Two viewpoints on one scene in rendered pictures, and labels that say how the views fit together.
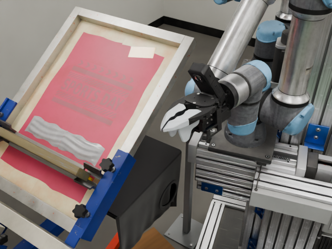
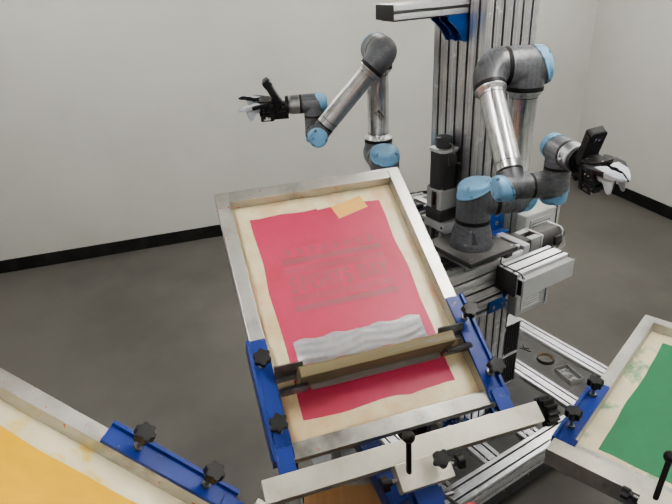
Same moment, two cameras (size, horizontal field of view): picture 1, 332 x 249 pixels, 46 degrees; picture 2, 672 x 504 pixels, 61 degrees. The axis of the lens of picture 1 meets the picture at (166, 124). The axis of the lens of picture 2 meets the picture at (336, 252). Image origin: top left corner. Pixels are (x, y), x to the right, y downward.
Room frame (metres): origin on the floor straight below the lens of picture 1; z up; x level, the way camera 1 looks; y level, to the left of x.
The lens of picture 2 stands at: (0.37, 1.37, 2.13)
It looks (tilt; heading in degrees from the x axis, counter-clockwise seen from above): 27 degrees down; 309
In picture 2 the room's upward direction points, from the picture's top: 3 degrees counter-clockwise
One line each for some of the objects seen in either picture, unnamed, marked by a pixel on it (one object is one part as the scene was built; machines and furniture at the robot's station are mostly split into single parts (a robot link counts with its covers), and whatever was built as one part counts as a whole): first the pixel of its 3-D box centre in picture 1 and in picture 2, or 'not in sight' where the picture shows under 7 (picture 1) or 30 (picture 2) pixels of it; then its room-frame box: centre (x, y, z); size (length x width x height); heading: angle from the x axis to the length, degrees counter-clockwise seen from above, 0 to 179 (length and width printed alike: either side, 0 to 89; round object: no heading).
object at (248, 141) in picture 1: (246, 124); (472, 230); (1.13, -0.29, 1.31); 0.15 x 0.15 x 0.10
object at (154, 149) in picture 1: (113, 162); not in sight; (1.33, 0.24, 0.95); 0.48 x 0.44 x 0.01; 147
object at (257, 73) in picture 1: (248, 80); (559, 150); (0.85, -0.21, 1.65); 0.11 x 0.08 x 0.09; 137
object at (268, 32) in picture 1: (269, 38); (384, 163); (1.61, -0.46, 1.42); 0.13 x 0.12 x 0.14; 135
